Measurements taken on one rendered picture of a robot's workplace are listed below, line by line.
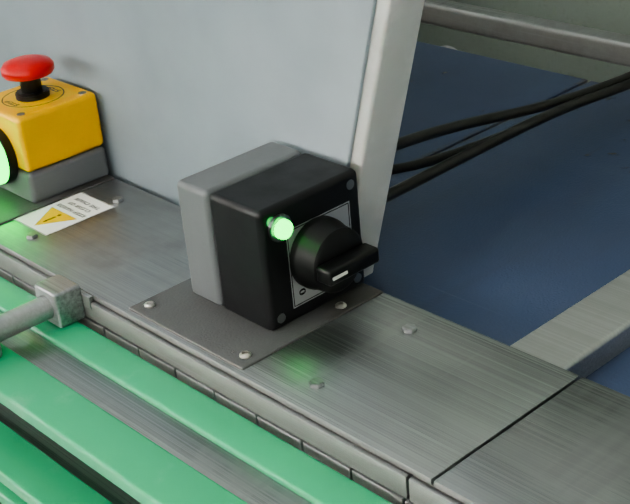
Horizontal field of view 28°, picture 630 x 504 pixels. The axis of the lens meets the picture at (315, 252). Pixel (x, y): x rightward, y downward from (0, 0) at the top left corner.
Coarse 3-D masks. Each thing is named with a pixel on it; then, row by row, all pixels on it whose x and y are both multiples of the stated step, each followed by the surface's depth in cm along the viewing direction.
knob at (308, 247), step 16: (320, 224) 74; (336, 224) 74; (304, 240) 73; (320, 240) 73; (336, 240) 73; (352, 240) 74; (304, 256) 73; (320, 256) 72; (336, 256) 73; (352, 256) 73; (368, 256) 73; (304, 272) 73; (320, 272) 72; (336, 272) 72; (352, 272) 73; (320, 288) 73; (336, 288) 74
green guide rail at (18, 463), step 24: (0, 408) 88; (0, 432) 84; (24, 432) 85; (0, 456) 82; (24, 456) 82; (48, 456) 82; (72, 456) 82; (0, 480) 81; (24, 480) 79; (48, 480) 79; (72, 480) 79; (96, 480) 79
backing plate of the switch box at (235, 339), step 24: (360, 288) 79; (144, 312) 78; (168, 312) 78; (192, 312) 78; (216, 312) 77; (312, 312) 76; (336, 312) 76; (192, 336) 75; (216, 336) 75; (240, 336) 75; (264, 336) 74; (288, 336) 74; (240, 360) 72
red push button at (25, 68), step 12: (12, 60) 94; (24, 60) 94; (36, 60) 94; (48, 60) 94; (12, 72) 93; (24, 72) 93; (36, 72) 93; (48, 72) 94; (24, 84) 95; (36, 84) 95
